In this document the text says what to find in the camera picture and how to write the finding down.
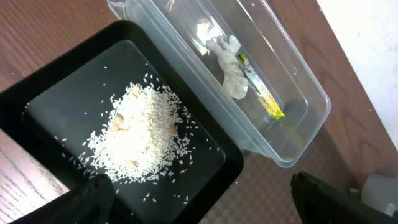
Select clear plastic waste bin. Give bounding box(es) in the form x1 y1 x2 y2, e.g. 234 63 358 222
108 0 331 168

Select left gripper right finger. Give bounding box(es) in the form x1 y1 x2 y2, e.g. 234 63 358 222
290 171 397 224

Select green yellow wrapper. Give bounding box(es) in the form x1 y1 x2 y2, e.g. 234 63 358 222
238 53 285 121

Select dark brown serving tray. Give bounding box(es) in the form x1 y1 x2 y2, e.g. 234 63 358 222
201 128 360 224

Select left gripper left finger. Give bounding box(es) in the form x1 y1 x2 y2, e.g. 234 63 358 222
11 174 114 224

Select crumpled white tissue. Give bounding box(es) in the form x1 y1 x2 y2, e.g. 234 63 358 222
206 35 248 100

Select cooked rice pile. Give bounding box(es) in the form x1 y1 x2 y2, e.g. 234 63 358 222
52 65 220 206

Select grey dishwasher rack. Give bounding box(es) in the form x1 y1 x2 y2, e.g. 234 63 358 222
349 174 398 220

